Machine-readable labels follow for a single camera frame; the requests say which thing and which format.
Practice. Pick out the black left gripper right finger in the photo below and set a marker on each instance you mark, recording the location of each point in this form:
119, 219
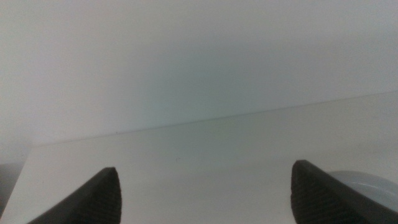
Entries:
314, 199

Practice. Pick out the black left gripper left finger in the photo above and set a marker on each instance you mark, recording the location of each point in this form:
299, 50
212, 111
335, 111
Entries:
99, 202

